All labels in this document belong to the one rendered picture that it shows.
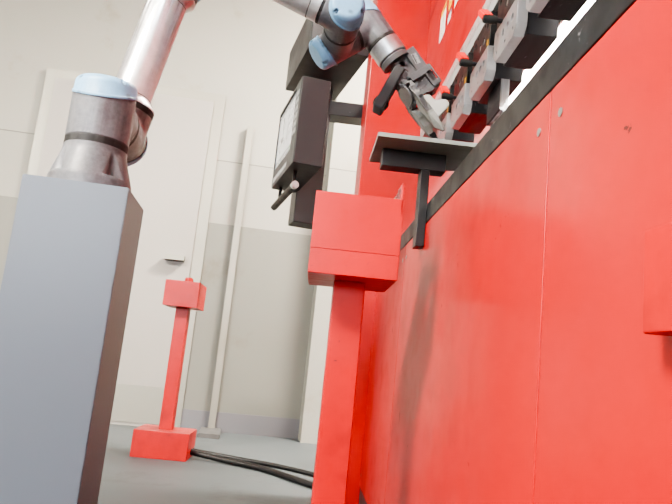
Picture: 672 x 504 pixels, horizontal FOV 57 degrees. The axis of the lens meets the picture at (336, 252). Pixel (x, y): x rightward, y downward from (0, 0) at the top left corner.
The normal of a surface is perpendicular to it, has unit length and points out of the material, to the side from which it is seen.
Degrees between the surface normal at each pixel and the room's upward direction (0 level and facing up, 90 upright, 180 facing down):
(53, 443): 90
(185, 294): 90
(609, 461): 90
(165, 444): 90
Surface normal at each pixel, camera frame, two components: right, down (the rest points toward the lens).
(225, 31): 0.15, -0.15
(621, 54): -0.99, -0.11
